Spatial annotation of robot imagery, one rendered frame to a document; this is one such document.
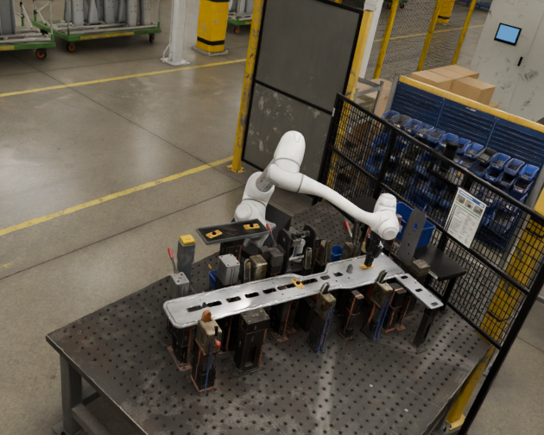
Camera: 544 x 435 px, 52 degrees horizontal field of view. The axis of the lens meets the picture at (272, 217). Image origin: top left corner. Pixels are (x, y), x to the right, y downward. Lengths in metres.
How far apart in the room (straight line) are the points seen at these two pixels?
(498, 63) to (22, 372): 8.00
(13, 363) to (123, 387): 1.28
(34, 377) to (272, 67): 3.49
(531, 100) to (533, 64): 0.54
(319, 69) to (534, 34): 4.84
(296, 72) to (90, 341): 3.38
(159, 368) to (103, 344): 0.31
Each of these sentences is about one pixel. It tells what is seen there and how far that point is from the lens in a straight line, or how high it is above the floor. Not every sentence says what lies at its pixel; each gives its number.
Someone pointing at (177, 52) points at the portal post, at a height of 0.19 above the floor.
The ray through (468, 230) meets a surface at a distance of 3.32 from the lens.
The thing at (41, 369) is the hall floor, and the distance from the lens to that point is 3.77.
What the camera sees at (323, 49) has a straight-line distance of 5.17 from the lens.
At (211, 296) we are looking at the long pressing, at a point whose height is 1.00.
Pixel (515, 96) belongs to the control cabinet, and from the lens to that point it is 9.55.
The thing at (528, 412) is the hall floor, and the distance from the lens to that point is 4.29.
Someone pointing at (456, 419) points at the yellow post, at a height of 0.02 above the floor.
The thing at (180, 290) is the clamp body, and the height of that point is 1.02.
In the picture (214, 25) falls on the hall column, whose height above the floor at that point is 0.52.
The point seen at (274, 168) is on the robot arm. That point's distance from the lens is 2.81.
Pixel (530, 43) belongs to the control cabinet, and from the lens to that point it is 9.43.
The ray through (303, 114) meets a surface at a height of 0.93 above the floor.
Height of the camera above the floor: 2.71
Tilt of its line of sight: 30 degrees down
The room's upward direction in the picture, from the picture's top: 11 degrees clockwise
